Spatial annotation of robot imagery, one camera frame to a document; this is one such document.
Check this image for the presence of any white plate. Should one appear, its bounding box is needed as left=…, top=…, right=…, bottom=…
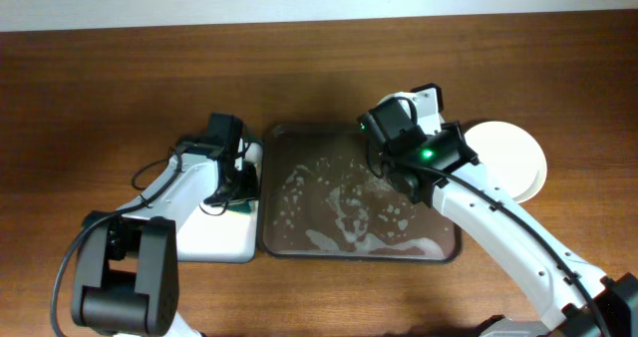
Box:
left=465, top=121, right=548, bottom=202

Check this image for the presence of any green and yellow sponge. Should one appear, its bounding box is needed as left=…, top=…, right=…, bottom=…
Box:
left=228, top=200, right=258, bottom=215

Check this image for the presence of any pale green plate top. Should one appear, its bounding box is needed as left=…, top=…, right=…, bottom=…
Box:
left=379, top=88, right=444, bottom=136

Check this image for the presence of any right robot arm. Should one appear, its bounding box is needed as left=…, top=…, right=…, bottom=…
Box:
left=371, top=123, right=637, bottom=336

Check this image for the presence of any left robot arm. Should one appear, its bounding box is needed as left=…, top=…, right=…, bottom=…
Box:
left=71, top=154, right=260, bottom=336

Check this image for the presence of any small dark soap tray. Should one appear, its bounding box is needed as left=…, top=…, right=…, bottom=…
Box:
left=171, top=136, right=264, bottom=264

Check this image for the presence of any large dark brown tray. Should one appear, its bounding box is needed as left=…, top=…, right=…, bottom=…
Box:
left=259, top=123, right=463, bottom=263

